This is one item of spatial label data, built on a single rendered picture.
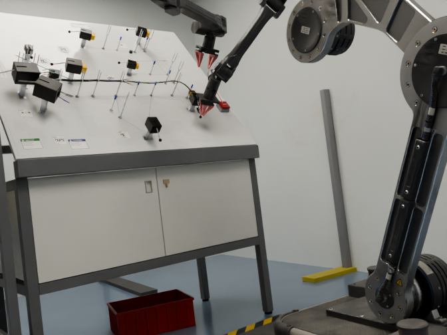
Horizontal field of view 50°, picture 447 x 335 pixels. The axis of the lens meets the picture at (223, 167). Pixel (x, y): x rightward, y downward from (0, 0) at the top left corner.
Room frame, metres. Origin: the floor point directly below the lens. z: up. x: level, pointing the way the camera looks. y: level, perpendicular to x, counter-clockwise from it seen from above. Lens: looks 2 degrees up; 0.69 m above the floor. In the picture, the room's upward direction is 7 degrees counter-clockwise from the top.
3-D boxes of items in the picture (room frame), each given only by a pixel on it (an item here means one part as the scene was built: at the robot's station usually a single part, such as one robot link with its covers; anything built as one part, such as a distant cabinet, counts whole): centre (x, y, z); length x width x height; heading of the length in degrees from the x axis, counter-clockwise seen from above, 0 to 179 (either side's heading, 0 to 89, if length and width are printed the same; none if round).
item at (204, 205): (2.31, 0.09, 0.60); 0.55 x 0.03 x 0.39; 128
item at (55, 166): (2.13, 0.29, 0.83); 1.18 x 0.06 x 0.06; 128
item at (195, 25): (2.24, -0.01, 1.42); 0.12 x 0.12 x 0.09; 38
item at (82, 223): (1.98, 0.52, 0.60); 0.55 x 0.02 x 0.39; 128
